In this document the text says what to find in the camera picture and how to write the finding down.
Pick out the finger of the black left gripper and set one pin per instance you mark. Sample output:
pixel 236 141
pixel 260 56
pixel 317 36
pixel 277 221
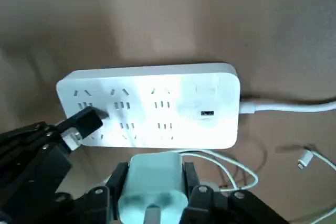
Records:
pixel 86 121
pixel 55 166

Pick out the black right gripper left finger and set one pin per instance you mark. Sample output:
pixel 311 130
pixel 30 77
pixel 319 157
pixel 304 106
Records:
pixel 99 203

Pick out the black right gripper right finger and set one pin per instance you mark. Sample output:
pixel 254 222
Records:
pixel 210 205

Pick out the light blue phone charger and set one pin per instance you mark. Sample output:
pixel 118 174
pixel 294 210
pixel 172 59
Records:
pixel 155 179

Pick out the white power strip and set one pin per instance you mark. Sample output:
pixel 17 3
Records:
pixel 162 103

